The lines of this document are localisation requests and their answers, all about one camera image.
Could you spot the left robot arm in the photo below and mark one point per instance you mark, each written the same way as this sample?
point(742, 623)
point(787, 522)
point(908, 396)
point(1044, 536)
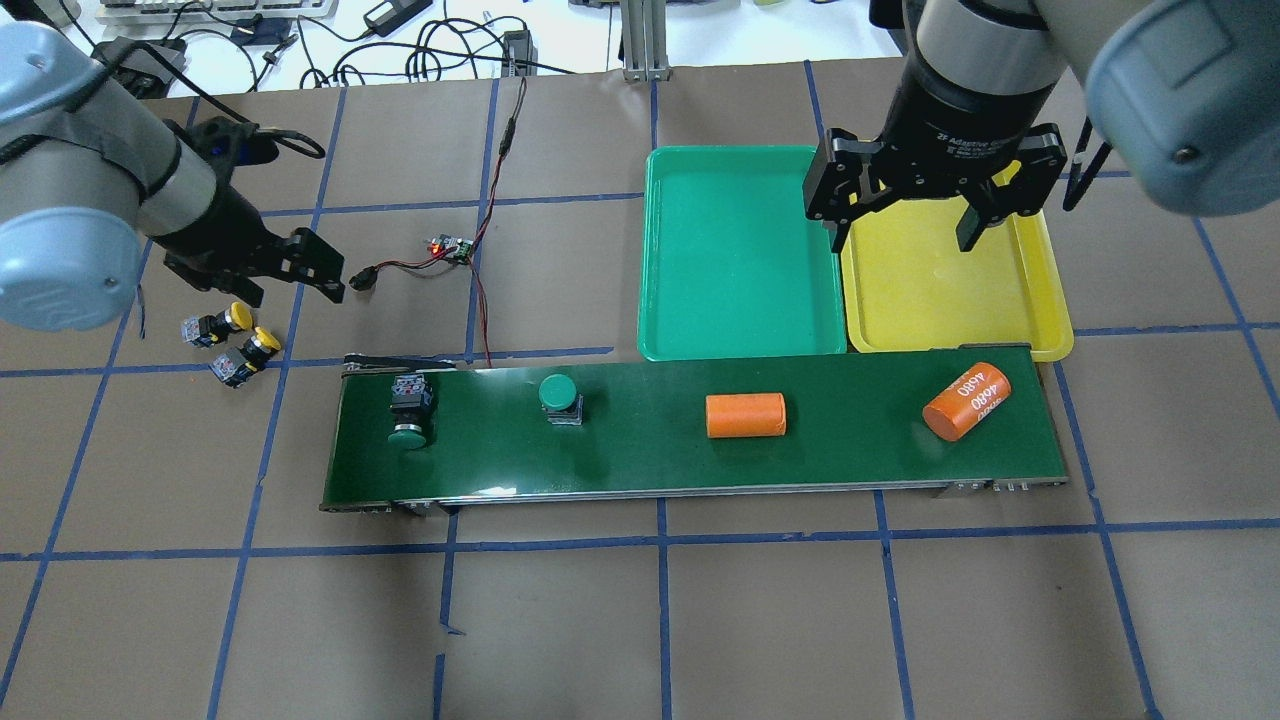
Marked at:
point(89, 173)

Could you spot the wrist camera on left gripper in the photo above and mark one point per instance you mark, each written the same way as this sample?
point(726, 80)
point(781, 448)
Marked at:
point(228, 143)

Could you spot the lone green push button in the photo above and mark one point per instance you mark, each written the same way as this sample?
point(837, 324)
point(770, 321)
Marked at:
point(412, 402)

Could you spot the green tray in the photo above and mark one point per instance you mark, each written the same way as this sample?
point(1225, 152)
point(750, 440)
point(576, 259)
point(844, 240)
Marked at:
point(731, 265)

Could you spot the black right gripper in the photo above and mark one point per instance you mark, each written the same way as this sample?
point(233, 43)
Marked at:
point(962, 118)

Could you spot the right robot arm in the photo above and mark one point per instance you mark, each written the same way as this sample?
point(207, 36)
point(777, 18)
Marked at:
point(1185, 92)

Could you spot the black power adapter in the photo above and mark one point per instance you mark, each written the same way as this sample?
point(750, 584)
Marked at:
point(519, 54)

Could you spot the yellow tray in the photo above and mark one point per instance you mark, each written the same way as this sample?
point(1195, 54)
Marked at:
point(908, 287)

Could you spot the small controller circuit board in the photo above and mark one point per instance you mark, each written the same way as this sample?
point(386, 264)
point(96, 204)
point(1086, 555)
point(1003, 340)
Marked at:
point(447, 248)

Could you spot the plain orange cylinder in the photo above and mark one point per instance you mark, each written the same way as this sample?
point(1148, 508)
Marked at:
point(746, 415)

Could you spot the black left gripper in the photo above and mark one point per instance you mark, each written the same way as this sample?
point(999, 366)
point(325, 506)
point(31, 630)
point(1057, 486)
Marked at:
point(222, 228)

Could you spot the yellow push button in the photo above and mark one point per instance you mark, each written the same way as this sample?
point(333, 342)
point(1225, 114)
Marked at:
point(209, 330)
point(237, 365)

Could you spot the green conveyor belt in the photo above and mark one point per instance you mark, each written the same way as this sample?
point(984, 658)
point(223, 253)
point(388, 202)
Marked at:
point(854, 422)

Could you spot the black barrel power connector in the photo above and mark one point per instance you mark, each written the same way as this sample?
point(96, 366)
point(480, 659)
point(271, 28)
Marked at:
point(365, 279)

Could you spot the orange cylinder with white numbers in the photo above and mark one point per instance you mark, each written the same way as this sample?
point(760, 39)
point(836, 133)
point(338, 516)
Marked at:
point(960, 407)

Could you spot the aluminium frame post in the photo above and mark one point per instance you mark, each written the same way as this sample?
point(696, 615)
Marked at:
point(644, 41)

